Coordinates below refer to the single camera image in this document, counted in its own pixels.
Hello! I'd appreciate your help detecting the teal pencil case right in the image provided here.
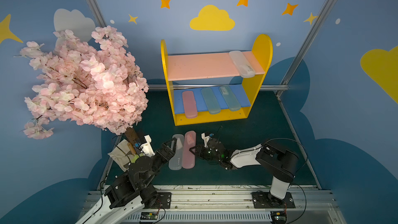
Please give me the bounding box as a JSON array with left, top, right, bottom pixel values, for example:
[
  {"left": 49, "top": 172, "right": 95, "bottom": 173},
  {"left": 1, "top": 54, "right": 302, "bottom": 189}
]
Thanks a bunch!
[{"left": 219, "top": 86, "right": 241, "bottom": 112}]

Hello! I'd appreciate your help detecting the aluminium floor rail right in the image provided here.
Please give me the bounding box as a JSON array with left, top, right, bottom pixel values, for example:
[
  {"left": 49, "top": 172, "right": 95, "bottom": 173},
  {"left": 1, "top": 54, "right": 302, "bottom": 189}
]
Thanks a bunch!
[{"left": 275, "top": 90, "right": 322, "bottom": 190}]

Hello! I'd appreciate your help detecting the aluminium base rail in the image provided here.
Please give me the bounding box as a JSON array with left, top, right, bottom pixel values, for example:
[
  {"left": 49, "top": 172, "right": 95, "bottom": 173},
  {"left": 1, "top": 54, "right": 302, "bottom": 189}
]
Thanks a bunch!
[{"left": 83, "top": 184, "right": 346, "bottom": 224}]

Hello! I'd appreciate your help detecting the green circuit board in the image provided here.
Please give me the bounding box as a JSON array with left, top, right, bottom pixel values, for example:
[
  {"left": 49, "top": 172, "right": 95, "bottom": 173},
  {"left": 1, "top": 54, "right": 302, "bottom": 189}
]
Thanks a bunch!
[
  {"left": 140, "top": 212, "right": 159, "bottom": 222},
  {"left": 271, "top": 212, "right": 287, "bottom": 224}
]

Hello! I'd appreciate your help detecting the green pencil case middle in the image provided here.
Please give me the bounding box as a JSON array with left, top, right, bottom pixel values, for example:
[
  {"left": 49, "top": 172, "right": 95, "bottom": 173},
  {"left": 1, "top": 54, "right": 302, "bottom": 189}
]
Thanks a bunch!
[{"left": 201, "top": 87, "right": 221, "bottom": 115}]

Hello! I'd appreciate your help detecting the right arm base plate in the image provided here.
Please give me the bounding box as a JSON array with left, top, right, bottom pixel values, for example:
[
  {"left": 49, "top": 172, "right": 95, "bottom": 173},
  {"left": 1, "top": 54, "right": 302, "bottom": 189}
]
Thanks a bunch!
[{"left": 251, "top": 191, "right": 295, "bottom": 208}]

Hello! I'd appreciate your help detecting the pink pencil case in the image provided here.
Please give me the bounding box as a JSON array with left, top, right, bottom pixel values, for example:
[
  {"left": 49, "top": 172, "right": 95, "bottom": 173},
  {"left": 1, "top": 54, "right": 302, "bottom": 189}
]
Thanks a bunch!
[
  {"left": 182, "top": 91, "right": 198, "bottom": 119},
  {"left": 182, "top": 131, "right": 197, "bottom": 169}
]

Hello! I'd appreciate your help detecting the right green circuit board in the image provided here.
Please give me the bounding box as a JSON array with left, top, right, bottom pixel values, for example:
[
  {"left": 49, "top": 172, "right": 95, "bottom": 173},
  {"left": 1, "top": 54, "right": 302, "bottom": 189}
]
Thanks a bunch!
[{"left": 271, "top": 212, "right": 287, "bottom": 224}]

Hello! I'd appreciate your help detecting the left green circuit board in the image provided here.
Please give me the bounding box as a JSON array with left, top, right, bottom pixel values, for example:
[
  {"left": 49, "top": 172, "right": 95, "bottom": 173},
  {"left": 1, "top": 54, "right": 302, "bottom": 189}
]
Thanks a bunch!
[{"left": 140, "top": 212, "right": 159, "bottom": 222}]

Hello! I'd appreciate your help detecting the aluminium frame post right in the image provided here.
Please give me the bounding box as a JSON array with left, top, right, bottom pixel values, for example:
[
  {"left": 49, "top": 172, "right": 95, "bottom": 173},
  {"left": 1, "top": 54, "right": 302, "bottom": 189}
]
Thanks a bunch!
[{"left": 280, "top": 0, "right": 338, "bottom": 87}]

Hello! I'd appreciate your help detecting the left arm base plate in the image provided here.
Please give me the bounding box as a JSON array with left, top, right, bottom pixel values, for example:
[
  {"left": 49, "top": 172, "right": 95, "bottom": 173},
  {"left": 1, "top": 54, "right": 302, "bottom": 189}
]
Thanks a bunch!
[{"left": 144, "top": 192, "right": 172, "bottom": 209}]

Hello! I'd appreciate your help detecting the pink cherry blossom tree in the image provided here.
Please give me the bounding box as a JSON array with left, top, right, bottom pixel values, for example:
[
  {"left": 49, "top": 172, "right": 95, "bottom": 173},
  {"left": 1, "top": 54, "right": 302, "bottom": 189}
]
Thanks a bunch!
[{"left": 20, "top": 26, "right": 149, "bottom": 140}]

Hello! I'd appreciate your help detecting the yellow wooden shelf unit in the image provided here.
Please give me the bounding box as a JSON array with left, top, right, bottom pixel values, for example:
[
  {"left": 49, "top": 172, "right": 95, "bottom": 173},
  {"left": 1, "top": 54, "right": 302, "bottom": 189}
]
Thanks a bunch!
[{"left": 160, "top": 34, "right": 273, "bottom": 126}]

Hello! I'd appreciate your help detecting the white pencil case with label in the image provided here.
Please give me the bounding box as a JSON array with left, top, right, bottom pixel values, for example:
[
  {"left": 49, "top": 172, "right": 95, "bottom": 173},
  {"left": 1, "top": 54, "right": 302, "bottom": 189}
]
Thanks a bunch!
[{"left": 229, "top": 51, "right": 256, "bottom": 78}]

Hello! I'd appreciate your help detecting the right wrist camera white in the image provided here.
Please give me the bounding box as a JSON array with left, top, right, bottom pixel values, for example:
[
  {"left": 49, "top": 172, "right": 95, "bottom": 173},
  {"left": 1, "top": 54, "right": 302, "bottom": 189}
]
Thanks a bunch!
[{"left": 201, "top": 132, "right": 214, "bottom": 148}]

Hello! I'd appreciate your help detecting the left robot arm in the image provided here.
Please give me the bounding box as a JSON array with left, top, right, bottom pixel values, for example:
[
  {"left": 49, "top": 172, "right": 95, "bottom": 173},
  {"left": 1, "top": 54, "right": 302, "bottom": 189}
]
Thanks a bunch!
[{"left": 77, "top": 138, "right": 177, "bottom": 224}]

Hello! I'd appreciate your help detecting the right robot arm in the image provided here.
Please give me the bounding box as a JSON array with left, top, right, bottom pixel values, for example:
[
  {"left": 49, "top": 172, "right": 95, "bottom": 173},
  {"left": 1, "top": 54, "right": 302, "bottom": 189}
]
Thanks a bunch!
[{"left": 189, "top": 138, "right": 299, "bottom": 201}]

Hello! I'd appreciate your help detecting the frosted white pencil case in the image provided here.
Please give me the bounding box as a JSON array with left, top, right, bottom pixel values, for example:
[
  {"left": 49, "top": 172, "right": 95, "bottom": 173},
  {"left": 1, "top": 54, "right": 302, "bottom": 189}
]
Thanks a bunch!
[{"left": 169, "top": 134, "right": 184, "bottom": 171}]

